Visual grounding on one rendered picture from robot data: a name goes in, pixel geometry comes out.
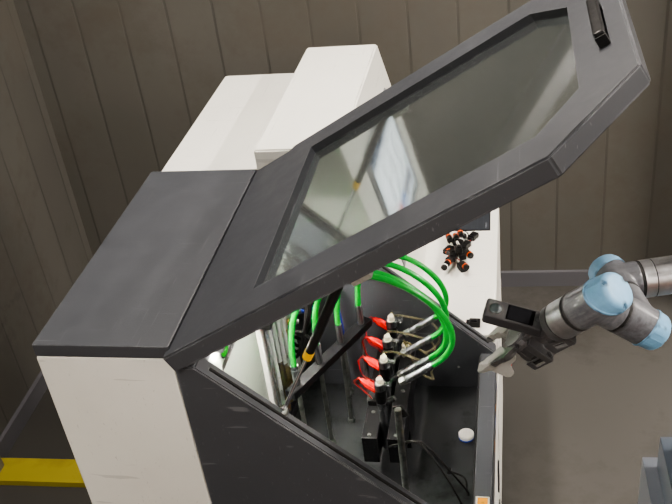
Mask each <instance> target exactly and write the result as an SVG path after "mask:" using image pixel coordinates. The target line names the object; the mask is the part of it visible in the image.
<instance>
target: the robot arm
mask: <svg viewBox="0 0 672 504"><path fill-rule="evenodd" d="M588 276H589V280H588V281H586V282H585V283H584V284H582V285H581V286H579V287H577V288H575V289H574V290H572V291H570V292H568V293H567V294H565V295H563V296H562V297H560V298H558V299H556V300H555V301H553V302H551V303H550V304H548V305H547V306H546V307H544V308H543V309H542V310H541V311H536V310H533V309H529V308H525V307H521V306H518V305H514V304H510V303H506V302H502V301H499V300H495V299H491V298H489V299H487V301H486V305H485V308H484V312H483V315H482V321H483V322H484V323H488V324H491V325H495V326H497V327H496V328H495V329H494V330H493V331H492V332H491V333H490V334H489V335H488V336H487V339H486V342H492V341H494V340H496V339H500V338H503V339H505V340H506V341H505V344H506V347H505V348H503V347H501V346H500V347H499V348H497V349H496V350H495V352H494V353H493V354H492V355H490V356H488V357H487V358H486V359H485V360H484V361H482V362H480V363H479V367H478V370H477V371H478V372H479V373H485V372H487V371H493V372H495V373H498V374H500V375H503V376H505V377H511V376H512V375H513V374H514V370H513V368H512V366H511V364H512V363H513V362H514V361H515V360H516V353H517V354H519V355H520V357H521V358H523V359H524V360H526V361H527V362H528V361H529V362H528V363H526V365H528V366H529V367H531V368H532V369H534V370H537V369H539V368H541V367H543V366H545V365H547V364H549V363H551V362H553V358H554V355H555V354H556V353H558V352H560V351H562V350H564V349H566V348H568V347H570V346H572V345H574V344H576V341H577V340H576V336H577V335H578V334H580V333H582V332H584V331H586V330H588V329H589V328H591V327H593V326H596V325H597V326H600V327H602V328H604V329H606V330H607V331H609V332H611V333H613V334H615V335H617V336H619V337H621V338H623V339H625V340H627V341H629V342H631V343H632V344H633V345H635V346H640V347H642V348H644V349H647V350H655V349H657V348H659V347H661V346H662V345H663V344H664V342H666V341H667V339H668V338H669V335H670V333H671V321H670V319H669V317H668V316H667V315H665V314H664V313H662V312H661V311H660V310H659V309H655V308H653V307H652V306H651V305H650V303H649V302H648V300H647V298H650V297H657V296H663V295H670V294H672V255H670V256H663V257H657V258H650V259H643V260H637V261H630V262H624V260H622V259H621V258H620V257H618V256H616V255H612V254H606V255H602V256H600V257H598V258H597V259H595V260H594V261H593V262H592V264H591V265H590V267H589V271H588ZM543 361H544V362H545V363H543V364H541V365H539V366H536V365H537V364H539V363H541V362H543Z"/></svg>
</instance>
